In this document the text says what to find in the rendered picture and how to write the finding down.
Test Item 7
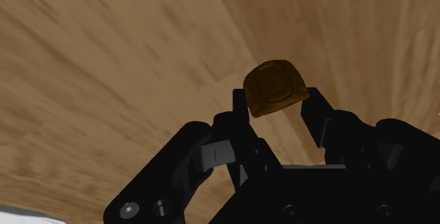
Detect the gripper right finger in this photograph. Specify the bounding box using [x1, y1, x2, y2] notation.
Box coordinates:
[300, 87, 440, 197]

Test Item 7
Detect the golden brown rounded block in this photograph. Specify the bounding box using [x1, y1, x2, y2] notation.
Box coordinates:
[243, 59, 310, 119]

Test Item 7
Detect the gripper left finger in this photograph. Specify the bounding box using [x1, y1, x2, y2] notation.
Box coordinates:
[103, 88, 283, 224]

